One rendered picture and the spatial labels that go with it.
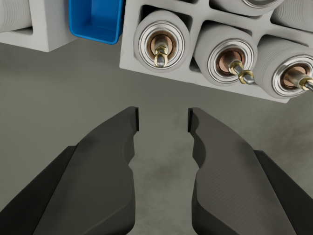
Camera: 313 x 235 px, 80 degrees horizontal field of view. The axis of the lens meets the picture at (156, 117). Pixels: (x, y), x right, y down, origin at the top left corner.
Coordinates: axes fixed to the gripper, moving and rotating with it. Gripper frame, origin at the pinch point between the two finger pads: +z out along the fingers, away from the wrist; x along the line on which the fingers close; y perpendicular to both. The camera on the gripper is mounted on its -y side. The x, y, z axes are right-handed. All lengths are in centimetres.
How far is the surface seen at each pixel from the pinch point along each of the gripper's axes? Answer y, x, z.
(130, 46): 2.0, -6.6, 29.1
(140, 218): 95, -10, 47
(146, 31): -1.8, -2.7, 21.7
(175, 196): 74, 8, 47
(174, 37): -0.9, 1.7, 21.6
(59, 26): -0.9, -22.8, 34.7
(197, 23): -2.3, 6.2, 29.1
